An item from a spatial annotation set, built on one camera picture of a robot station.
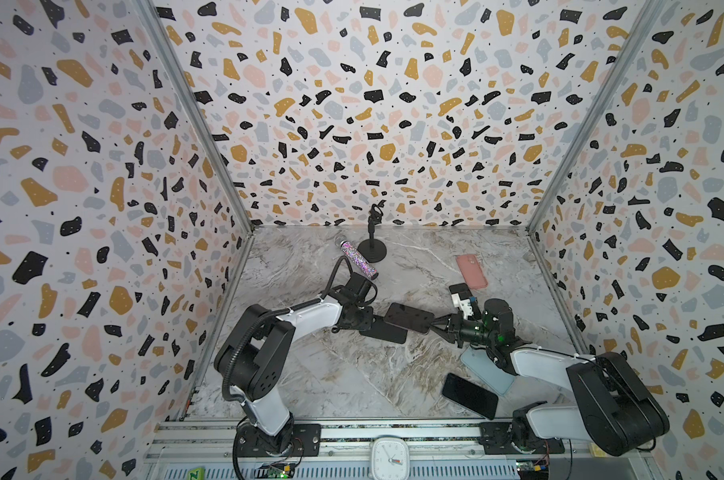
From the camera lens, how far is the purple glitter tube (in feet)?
3.54

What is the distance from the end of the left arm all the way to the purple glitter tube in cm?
23

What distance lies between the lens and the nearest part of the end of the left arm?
0.70 meters
